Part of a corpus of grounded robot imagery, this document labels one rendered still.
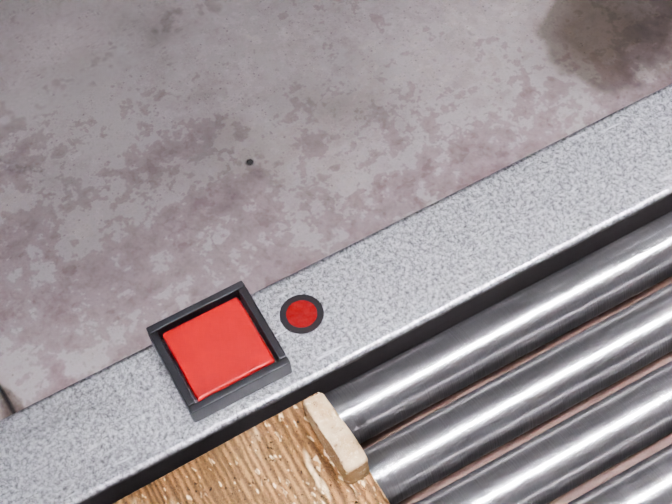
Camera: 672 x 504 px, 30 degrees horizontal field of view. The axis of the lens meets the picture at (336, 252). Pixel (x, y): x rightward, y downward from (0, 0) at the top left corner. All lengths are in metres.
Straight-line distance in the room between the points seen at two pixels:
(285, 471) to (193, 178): 1.32
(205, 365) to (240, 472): 0.09
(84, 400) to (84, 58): 1.46
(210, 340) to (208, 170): 1.24
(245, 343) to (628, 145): 0.33
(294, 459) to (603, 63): 1.50
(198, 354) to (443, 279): 0.18
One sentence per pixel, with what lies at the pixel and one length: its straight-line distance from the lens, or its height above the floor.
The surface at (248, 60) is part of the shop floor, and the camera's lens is 2.24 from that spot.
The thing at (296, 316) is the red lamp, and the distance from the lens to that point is 0.90.
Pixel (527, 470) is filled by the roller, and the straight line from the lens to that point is 0.84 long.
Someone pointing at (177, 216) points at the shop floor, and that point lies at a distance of 2.07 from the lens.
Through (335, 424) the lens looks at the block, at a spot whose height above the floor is 0.96.
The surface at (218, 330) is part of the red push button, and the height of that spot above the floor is 0.93.
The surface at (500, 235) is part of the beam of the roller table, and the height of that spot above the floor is 0.91.
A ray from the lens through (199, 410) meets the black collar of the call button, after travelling 0.86.
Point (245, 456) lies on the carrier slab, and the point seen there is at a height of 0.94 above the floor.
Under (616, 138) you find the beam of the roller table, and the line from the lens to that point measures 0.99.
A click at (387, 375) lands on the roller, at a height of 0.92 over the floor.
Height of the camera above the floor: 1.70
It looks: 59 degrees down
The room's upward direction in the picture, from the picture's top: 7 degrees counter-clockwise
